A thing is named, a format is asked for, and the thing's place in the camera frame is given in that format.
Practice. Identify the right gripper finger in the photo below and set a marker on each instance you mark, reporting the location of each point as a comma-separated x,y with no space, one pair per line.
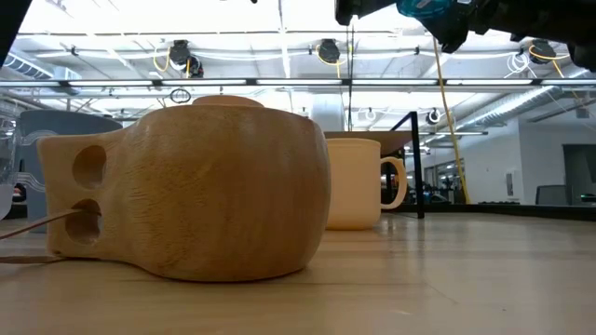
454,30
358,7

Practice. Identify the teal faceted plastic tumbler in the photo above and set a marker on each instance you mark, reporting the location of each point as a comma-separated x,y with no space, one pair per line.
423,7

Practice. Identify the clear plastic cup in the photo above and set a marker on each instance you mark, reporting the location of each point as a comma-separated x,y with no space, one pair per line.
7,153

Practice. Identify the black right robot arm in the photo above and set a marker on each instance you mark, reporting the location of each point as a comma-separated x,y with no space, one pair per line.
584,56

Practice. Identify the wooden shelf with black legs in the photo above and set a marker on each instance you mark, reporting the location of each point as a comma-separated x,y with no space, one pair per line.
372,142

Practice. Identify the small black ceiling reel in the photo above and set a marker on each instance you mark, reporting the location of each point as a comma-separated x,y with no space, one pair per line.
433,116

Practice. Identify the white round column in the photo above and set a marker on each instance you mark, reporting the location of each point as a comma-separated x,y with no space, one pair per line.
328,116

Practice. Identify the black ceiling light rail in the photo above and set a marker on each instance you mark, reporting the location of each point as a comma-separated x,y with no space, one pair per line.
298,83

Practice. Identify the black aluminium table frame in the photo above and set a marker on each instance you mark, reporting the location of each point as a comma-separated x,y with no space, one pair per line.
512,210

